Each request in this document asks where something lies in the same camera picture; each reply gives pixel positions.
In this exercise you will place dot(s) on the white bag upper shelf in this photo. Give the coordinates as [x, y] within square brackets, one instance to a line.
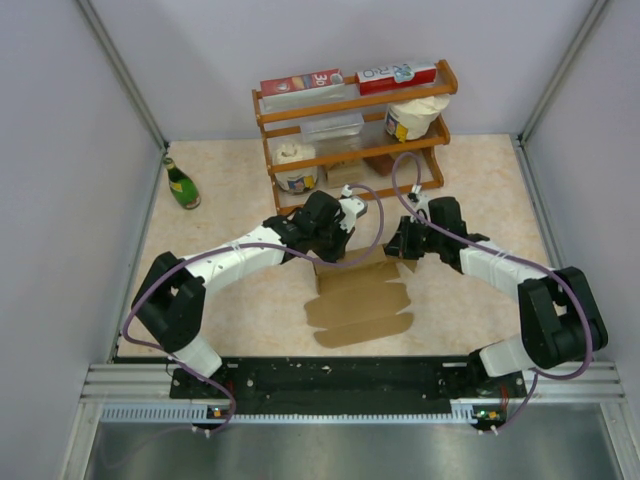
[410, 120]

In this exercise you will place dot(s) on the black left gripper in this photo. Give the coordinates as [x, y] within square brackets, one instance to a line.
[343, 237]

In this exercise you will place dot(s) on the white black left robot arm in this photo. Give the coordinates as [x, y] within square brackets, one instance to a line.
[170, 303]

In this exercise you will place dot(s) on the aluminium frame rail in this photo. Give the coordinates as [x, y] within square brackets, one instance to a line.
[599, 384]

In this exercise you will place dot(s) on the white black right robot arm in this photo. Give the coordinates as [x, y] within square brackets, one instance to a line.
[559, 318]

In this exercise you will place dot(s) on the orange wooden shelf rack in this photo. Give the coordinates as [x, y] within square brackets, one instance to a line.
[280, 126]

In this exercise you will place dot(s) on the red brown brick block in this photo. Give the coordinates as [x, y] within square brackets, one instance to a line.
[382, 164]

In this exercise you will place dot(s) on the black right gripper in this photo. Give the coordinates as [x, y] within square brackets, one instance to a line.
[399, 246]

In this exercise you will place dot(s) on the red white toothpaste box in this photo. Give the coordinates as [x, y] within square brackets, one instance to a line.
[395, 76]

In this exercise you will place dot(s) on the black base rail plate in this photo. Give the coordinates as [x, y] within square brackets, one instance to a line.
[332, 386]

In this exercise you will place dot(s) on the clear plastic container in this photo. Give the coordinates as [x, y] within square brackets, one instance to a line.
[332, 127]

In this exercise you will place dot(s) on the red foil wrap box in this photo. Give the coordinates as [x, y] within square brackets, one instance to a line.
[303, 84]

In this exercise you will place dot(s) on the green glass bottle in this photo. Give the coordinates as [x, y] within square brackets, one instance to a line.
[182, 187]

